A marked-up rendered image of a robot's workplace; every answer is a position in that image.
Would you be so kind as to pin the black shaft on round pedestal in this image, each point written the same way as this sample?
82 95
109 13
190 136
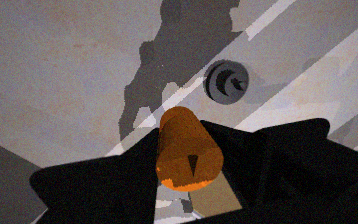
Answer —
227 82

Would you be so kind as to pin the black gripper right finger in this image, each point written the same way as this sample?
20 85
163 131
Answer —
247 155

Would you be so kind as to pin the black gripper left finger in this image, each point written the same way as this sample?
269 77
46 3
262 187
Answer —
132 175

